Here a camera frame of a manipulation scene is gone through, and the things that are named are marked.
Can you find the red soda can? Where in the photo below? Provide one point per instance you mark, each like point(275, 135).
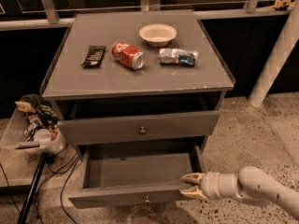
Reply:
point(128, 55)

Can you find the white diagonal pole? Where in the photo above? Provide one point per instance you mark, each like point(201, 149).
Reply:
point(284, 45)

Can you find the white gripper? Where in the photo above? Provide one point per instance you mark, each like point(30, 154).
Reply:
point(211, 184)

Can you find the grey drawer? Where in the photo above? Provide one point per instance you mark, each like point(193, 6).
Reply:
point(115, 176)
point(138, 128)

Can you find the grey top drawer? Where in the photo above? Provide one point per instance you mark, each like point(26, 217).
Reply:
point(138, 128)

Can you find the white cup in bin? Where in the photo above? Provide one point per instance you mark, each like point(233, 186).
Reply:
point(42, 135)

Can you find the white paper bowl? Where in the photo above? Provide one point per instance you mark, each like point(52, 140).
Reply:
point(157, 34)

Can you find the metal railing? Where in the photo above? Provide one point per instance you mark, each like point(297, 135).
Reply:
point(39, 14)

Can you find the yellow clamp on rail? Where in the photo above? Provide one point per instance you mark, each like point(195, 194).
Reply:
point(282, 4)

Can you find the clear plastic trash bin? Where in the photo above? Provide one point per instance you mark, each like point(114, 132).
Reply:
point(31, 114)

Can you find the crumpled silver chip bag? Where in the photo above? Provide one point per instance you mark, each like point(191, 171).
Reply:
point(178, 57)

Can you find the black tripod leg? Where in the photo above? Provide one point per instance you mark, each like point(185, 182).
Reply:
point(32, 190)

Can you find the black candy bar wrapper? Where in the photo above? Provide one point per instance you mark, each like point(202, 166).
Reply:
point(94, 57)

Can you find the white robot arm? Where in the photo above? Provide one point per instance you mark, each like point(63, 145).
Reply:
point(251, 186)

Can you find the grey drawer cabinet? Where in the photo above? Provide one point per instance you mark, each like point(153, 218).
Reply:
point(114, 90)

